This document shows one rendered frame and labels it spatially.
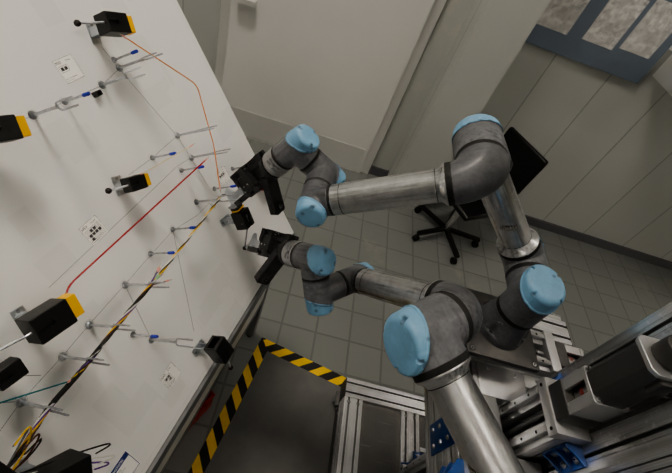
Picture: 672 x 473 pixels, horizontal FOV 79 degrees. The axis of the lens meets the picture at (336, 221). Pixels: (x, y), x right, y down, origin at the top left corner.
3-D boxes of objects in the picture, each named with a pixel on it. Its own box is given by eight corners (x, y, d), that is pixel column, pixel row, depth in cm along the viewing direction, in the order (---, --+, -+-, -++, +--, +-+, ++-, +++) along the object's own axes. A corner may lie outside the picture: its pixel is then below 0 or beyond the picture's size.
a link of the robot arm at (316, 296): (349, 306, 114) (345, 270, 112) (316, 321, 108) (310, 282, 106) (333, 298, 121) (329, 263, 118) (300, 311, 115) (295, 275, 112)
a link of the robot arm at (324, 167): (323, 209, 108) (292, 183, 104) (330, 182, 116) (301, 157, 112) (344, 195, 104) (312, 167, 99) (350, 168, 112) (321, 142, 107)
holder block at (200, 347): (210, 374, 118) (236, 377, 114) (187, 347, 112) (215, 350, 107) (218, 360, 122) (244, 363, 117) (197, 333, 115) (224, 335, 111)
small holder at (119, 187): (88, 183, 90) (108, 180, 87) (123, 174, 98) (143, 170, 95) (95, 203, 92) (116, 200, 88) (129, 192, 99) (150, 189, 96)
